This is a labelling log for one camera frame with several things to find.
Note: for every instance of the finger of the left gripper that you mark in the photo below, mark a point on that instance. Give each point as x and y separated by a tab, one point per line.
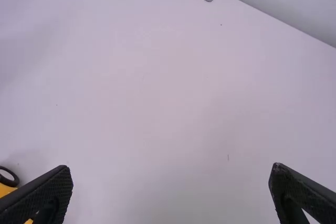
44	195
296	195

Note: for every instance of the yellow toy car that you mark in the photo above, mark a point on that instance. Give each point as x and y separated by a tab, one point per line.
5	190

